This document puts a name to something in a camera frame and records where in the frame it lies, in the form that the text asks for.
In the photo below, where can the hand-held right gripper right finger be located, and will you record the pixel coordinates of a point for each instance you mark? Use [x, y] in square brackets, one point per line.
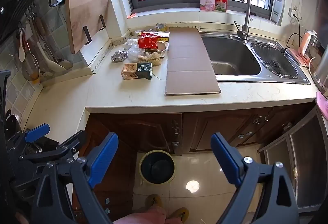
[225, 160]

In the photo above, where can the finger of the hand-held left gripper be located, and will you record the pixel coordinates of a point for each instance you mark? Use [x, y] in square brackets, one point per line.
[74, 143]
[37, 132]

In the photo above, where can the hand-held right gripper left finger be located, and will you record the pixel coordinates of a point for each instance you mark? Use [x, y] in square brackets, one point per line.
[102, 160]

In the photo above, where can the yellow rimmed waste bin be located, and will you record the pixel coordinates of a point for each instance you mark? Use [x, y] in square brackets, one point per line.
[156, 167]

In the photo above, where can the wooden base cabinet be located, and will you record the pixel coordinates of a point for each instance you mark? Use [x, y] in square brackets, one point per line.
[217, 126]

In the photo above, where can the steel mesh strainer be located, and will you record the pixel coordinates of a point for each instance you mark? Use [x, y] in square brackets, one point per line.
[30, 67]

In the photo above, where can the yellow slipper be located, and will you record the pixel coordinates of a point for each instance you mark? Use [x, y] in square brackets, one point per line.
[153, 201]
[180, 213]

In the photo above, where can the person's leg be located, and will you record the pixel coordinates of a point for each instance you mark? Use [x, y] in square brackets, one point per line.
[143, 216]

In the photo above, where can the white ladle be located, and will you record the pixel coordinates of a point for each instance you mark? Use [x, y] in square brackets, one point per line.
[55, 64]

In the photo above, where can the white spoon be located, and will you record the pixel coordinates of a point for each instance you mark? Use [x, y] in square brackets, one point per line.
[21, 49]

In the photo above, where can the steel framed cabinet door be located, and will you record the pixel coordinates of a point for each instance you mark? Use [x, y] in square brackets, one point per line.
[307, 157]

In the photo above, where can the green and brown drink carton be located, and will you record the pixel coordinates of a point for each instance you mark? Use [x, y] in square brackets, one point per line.
[137, 71]

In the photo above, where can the crumpled silver foil wrapper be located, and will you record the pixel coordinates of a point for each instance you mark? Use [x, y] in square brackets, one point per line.
[119, 56]

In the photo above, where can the brown cardboard sheet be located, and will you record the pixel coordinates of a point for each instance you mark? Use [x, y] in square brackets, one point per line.
[189, 60]

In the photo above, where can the stainless steel sink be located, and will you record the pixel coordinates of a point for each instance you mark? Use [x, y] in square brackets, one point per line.
[230, 52]

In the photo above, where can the steel wool scrubber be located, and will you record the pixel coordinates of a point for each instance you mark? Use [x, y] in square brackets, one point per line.
[275, 64]

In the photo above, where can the clear plastic bag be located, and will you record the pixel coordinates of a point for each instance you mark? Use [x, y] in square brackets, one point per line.
[133, 52]

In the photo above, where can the pink cloth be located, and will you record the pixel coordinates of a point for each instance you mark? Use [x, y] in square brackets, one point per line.
[322, 106]

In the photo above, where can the steel drain basket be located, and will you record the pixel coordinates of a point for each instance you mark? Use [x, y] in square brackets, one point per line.
[266, 55]

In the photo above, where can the beige mesh net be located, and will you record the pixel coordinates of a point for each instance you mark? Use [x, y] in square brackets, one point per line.
[152, 57]

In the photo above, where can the wooden cutting board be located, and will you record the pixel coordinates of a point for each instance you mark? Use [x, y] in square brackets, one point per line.
[84, 16]

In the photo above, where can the red snack packet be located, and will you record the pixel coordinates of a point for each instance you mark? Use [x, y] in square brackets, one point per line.
[147, 40]

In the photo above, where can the steel kitchen appliance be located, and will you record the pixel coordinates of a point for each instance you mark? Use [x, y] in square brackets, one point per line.
[321, 70]

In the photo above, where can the pink electric kettle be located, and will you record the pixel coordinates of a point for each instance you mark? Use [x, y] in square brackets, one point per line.
[307, 47]

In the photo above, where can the steel faucet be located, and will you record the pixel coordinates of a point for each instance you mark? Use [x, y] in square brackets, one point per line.
[246, 16]

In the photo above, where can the white plastic holder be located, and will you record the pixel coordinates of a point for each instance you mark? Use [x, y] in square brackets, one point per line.
[277, 8]

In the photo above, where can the white wall outlet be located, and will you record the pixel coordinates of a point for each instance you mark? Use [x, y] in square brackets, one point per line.
[293, 12]

